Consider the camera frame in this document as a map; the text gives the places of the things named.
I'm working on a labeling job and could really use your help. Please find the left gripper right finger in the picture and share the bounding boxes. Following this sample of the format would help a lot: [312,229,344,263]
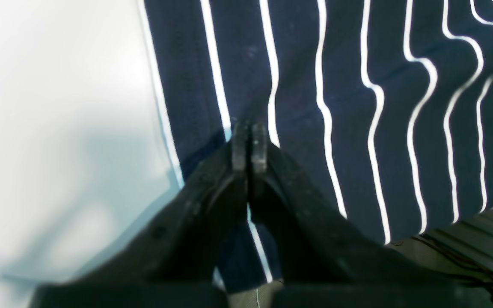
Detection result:
[250,124,493,308]

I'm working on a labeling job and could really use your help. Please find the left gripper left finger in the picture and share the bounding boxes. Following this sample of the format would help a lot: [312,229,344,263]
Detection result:
[30,123,249,308]

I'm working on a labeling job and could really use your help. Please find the navy white striped t-shirt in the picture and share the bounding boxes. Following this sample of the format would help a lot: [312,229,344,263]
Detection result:
[137,0,493,296]

